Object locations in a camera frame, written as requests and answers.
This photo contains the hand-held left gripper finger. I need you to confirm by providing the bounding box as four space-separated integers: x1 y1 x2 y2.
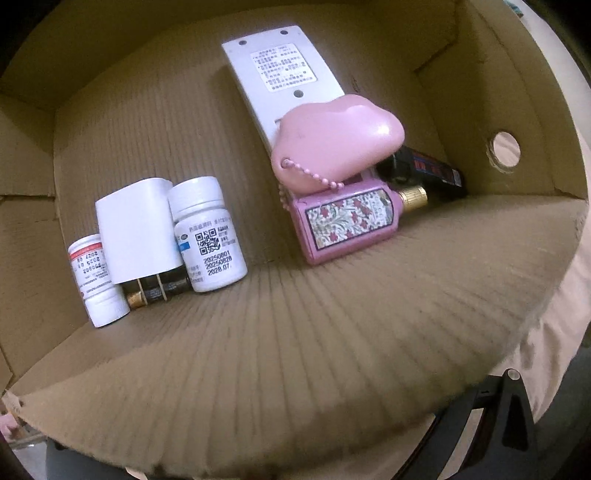
425 368 541 480

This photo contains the brown cardboard box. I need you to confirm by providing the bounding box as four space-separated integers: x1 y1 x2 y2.
0 0 591 476

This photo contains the pink floral perfume bottle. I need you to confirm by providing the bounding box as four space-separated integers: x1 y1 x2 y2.
291 184 428 266

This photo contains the pink cloud keychain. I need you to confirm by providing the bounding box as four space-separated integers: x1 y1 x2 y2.
270 93 406 213

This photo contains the black and gold battery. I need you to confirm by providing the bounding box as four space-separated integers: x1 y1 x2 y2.
154 272 195 294
122 286 164 310

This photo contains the white plastic case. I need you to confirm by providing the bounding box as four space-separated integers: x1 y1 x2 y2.
95 178 185 284

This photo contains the small white red-label bottle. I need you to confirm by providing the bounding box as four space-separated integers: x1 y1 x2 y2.
68 234 131 328

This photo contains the beige blanket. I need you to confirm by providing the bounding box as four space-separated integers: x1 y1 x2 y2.
489 0 591 416

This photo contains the large white pill bottle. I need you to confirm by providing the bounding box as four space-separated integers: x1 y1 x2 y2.
167 176 249 294

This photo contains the white remote control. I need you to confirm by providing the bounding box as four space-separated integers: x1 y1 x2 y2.
221 25 384 185

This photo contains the person's grey clothing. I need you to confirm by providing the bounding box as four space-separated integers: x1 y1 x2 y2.
46 440 153 480

